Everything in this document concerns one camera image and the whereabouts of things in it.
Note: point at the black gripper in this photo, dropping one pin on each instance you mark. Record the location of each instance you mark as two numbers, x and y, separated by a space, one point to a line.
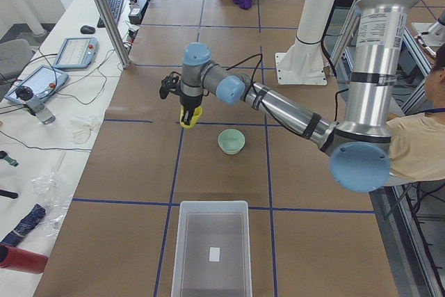
190 101

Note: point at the yellow plastic cup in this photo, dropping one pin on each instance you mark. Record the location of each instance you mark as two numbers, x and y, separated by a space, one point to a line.
188 120

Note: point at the black power adapter box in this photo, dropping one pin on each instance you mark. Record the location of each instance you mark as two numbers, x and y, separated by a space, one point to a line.
137 11

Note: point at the white label in box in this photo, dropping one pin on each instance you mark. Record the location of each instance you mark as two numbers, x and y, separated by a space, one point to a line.
214 254

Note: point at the clear plastic storage box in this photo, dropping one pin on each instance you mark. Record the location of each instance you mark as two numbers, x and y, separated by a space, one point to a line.
205 224

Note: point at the light green bowl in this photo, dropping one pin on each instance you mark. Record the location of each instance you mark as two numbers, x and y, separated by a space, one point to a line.
231 141

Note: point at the white crumpled tissue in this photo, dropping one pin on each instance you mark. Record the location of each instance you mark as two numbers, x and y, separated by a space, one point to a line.
82 128

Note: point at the blue teach pendant far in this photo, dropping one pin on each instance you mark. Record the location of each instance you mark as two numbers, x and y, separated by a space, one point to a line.
76 53

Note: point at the blue teach pendant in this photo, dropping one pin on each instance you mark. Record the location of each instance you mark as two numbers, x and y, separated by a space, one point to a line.
76 53
45 81

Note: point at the black computer mouse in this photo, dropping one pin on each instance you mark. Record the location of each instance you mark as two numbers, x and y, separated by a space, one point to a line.
85 29

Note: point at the black keyboard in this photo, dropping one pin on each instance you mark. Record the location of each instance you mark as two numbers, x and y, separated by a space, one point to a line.
115 7

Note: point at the blue teach pendant near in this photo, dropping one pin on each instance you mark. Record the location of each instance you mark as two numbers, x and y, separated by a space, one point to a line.
45 81

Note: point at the crumpled clear plastic wrap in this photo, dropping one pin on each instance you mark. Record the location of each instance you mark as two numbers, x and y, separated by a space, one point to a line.
55 198

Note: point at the clear water bottle black cap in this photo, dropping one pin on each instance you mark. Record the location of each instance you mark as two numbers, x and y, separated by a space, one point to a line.
34 104

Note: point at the folded blue umbrella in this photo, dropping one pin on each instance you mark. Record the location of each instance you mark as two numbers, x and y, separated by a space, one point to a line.
25 226

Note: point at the grey office chair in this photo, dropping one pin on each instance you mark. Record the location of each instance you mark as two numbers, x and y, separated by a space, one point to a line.
15 55

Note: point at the green wrist watch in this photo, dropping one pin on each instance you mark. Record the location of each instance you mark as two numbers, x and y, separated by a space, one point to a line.
5 157

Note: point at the black marker pen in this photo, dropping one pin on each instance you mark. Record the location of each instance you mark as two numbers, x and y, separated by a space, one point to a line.
8 194

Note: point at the dark red bottle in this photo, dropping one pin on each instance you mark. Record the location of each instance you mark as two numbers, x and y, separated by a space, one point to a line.
17 259

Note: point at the person in beige shirt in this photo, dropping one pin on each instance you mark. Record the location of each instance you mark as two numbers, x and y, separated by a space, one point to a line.
416 151

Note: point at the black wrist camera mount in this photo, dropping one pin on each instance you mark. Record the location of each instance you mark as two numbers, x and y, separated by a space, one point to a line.
171 84

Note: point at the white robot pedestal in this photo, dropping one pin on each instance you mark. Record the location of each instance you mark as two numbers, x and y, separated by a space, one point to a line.
303 63

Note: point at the aluminium frame post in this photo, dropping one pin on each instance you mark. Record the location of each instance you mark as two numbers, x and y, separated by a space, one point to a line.
113 32

